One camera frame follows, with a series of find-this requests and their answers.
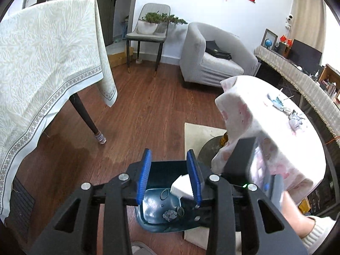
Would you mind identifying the white torn cardboard package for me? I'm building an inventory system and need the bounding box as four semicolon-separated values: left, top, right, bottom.
170;174;194;200

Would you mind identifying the blue wet wipes pack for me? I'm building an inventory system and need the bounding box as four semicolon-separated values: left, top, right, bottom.
267;94;292;114

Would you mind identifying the teal trash bin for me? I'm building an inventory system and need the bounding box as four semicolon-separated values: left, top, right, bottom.
134;160;213;233

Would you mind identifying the person right hand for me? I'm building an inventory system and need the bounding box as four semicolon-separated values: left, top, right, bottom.
282;191;315;238

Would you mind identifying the beige floor rug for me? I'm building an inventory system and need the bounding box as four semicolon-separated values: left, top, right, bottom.
184;123;236;254

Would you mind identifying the pink patterned round tablecloth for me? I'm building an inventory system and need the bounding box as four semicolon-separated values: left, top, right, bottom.
211;75;326;203

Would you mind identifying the white slipper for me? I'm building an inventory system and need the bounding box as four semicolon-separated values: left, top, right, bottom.
131;242;157;255

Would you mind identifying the beige lace desk cloth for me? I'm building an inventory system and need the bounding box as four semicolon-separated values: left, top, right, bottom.
254;45;340;143

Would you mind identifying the black table leg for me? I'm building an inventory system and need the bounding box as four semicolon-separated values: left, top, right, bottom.
69;93;107;145

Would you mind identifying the grey armchair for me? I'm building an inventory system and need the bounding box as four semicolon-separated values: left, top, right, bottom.
179;23;258;88

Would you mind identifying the black handbag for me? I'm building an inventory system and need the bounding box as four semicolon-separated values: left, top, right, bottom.
205;40;232;60

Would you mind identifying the cardboard box on floor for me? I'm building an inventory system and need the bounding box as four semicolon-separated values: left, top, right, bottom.
107;50;127;68

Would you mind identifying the dark floor mat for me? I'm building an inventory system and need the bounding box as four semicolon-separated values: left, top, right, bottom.
6;177;35;244

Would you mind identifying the black monitor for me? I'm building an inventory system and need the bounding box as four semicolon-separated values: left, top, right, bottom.
288;40;322;75

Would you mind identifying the grey dining chair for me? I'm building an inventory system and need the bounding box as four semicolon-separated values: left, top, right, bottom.
126;3;171;77

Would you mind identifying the small globe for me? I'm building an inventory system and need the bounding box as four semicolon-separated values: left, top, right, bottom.
264;39;273;49

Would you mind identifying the potted green plant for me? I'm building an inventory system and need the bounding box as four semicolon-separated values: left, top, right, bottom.
137;12;187;35

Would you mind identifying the green patterned tablecloth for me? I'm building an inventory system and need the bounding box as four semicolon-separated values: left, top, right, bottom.
1;0;118;219

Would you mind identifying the picture frame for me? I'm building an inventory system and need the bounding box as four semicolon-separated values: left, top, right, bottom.
261;29;278;50

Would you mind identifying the white security camera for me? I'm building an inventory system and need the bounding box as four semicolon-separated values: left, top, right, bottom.
285;14;293;31

